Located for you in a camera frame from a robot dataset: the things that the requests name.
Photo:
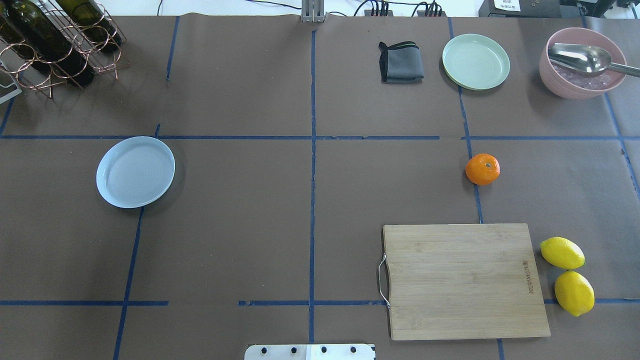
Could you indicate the orange mandarin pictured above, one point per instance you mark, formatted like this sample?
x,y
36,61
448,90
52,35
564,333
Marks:
x,y
482,169

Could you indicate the blue plate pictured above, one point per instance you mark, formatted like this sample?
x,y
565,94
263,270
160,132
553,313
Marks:
x,y
135,172

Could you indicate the green plate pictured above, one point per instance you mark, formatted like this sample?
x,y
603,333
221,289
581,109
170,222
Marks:
x,y
475,62

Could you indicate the grey folded cloth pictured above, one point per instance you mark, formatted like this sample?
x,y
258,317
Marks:
x,y
401,63

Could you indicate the wooden cutting board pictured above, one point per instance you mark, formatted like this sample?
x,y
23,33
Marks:
x,y
462,282

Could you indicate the upper yellow lemon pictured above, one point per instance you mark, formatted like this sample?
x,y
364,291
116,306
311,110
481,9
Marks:
x,y
562,253

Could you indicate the yellow lemon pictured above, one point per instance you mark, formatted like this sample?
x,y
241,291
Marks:
x,y
574,293
562,253

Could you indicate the pink bowl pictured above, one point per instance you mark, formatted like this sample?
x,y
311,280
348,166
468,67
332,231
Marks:
x,y
578,35

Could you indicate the lower yellow lemon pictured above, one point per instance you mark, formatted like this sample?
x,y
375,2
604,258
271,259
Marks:
x,y
574,293

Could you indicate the dark wine bottle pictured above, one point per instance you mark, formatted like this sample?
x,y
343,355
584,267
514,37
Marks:
x,y
93,23
52,46

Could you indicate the metal scoop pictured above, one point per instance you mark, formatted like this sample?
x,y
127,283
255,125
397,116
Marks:
x,y
588,59

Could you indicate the ice cubes in bowl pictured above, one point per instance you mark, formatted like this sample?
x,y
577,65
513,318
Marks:
x,y
583,80

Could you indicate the aluminium frame post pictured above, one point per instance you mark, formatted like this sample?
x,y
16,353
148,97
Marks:
x,y
313,11

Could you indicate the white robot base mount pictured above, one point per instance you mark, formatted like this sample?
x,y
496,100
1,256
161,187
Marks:
x,y
331,351

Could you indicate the copper wire wine rack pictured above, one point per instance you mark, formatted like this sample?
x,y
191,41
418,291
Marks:
x,y
21,64

